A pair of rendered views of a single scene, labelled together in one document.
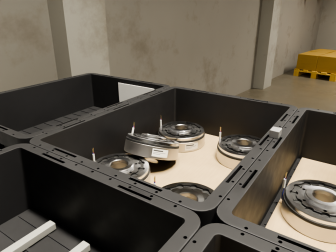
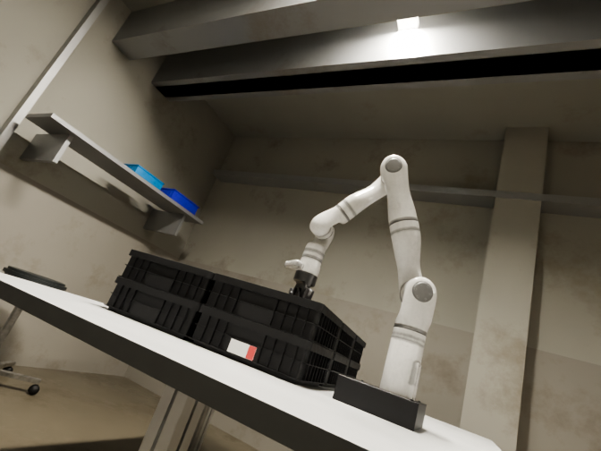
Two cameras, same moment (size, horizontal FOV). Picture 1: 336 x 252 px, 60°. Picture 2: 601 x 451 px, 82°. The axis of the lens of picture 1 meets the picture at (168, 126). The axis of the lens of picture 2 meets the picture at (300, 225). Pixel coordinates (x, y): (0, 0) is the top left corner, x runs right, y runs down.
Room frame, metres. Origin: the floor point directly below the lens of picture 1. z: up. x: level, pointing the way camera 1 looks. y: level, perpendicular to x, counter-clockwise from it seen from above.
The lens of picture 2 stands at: (0.09, -1.49, 0.78)
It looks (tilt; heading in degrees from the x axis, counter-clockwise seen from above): 19 degrees up; 81
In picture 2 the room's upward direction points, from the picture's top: 20 degrees clockwise
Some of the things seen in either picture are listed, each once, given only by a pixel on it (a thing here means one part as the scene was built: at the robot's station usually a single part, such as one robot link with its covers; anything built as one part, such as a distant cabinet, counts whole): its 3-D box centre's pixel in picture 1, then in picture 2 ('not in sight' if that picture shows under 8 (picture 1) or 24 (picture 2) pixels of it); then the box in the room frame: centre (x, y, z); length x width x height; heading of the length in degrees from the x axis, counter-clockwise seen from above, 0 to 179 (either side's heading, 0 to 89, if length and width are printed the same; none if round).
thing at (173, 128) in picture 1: (181, 128); not in sight; (0.60, -0.03, 0.86); 0.05 x 0.05 x 0.01
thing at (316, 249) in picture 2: not in sight; (319, 240); (0.35, -0.36, 1.15); 0.09 x 0.07 x 0.15; 51
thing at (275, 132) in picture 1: (275, 132); not in sight; (0.40, -0.16, 0.94); 0.02 x 0.01 x 0.01; 146
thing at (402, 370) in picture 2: not in sight; (402, 361); (0.64, -0.55, 0.85); 0.09 x 0.09 x 0.17; 50
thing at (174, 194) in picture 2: not in sight; (176, 202); (-0.60, 1.92, 1.70); 0.36 x 0.25 x 0.12; 51
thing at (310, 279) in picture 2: not in sight; (302, 285); (0.34, -0.37, 0.98); 0.08 x 0.08 x 0.09
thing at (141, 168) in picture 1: (119, 167); not in sight; (0.43, 0.08, 0.86); 0.10 x 0.10 x 0.01
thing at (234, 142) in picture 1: (244, 143); not in sight; (0.52, -0.15, 0.86); 0.05 x 0.05 x 0.01
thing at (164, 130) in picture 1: (181, 130); not in sight; (0.60, -0.03, 0.86); 0.10 x 0.10 x 0.01
